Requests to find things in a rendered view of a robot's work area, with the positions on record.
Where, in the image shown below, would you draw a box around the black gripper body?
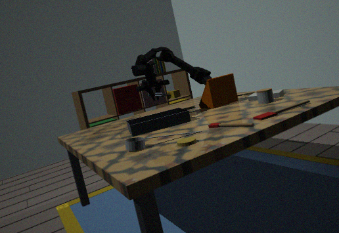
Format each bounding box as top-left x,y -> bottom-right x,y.
136,72 -> 170,92

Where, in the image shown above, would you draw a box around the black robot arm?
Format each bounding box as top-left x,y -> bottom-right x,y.
131,47 -> 212,85

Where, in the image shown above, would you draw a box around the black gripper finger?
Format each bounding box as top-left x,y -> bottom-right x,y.
147,89 -> 155,101
155,87 -> 162,93

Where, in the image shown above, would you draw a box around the olive-yellow flat round disc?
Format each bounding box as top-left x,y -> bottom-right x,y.
177,137 -> 196,146

